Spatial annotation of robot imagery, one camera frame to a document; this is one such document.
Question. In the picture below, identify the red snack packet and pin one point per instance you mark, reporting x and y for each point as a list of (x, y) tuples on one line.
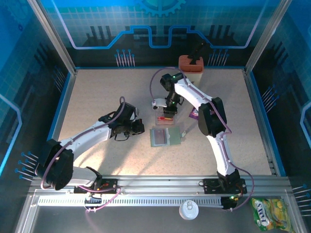
[(167, 122)]

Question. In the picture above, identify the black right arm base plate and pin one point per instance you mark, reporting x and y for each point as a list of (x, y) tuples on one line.
[(210, 187)]

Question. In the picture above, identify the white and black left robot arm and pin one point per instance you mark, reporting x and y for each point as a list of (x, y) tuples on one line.
[(87, 137)]

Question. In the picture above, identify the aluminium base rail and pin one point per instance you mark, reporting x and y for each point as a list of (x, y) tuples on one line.
[(158, 184)]

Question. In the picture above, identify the aluminium frame post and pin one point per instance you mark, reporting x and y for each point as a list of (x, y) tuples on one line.
[(54, 36), (266, 36)]

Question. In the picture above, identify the aluminium side rail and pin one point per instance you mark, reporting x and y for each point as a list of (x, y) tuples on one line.
[(253, 97), (60, 121)]

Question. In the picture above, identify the green yellow candy bag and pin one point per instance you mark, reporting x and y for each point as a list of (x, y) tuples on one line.
[(269, 216)]

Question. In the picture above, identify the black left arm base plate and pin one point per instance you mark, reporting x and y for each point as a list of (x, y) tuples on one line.
[(109, 184)]

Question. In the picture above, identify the grey metal shelf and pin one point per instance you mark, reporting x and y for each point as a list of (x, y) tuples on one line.
[(121, 221)]

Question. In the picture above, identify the purple candy bag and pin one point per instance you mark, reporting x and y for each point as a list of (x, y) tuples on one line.
[(194, 113)]

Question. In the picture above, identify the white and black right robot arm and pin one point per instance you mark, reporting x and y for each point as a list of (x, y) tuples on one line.
[(218, 150)]

